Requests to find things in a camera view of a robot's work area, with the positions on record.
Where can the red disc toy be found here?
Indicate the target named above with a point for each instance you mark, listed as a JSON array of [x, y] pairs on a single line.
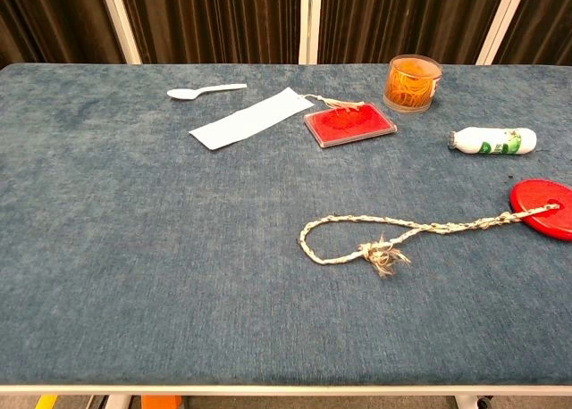
[[547, 194]]

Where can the white paper bookmark with tassel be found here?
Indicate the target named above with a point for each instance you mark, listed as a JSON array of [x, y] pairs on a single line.
[[250, 117]]

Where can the red ink pad case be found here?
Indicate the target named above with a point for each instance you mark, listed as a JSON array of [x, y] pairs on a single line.
[[348, 124]]

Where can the blue table cloth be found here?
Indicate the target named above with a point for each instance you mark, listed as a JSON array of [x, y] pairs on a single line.
[[179, 248]]

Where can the white plastic spoon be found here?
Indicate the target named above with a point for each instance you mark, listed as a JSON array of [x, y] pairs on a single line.
[[183, 94]]

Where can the clear jar of rubber bands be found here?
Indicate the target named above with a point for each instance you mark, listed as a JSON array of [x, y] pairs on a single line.
[[412, 89]]

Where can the dark brown curtain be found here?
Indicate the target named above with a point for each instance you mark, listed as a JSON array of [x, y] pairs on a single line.
[[214, 20]]

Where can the small white plastic bottle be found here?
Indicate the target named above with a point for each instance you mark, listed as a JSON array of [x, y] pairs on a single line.
[[491, 140]]

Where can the orange object under table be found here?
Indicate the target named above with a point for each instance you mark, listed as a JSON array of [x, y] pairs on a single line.
[[162, 402]]

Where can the yellow object under table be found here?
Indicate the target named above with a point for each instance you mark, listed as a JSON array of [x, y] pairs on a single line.
[[46, 402]]

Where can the white screen frame post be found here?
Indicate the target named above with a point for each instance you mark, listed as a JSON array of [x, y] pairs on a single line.
[[120, 20], [309, 20], [502, 22]]

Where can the white table frame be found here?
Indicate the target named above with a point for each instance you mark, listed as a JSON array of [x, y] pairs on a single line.
[[286, 390]]

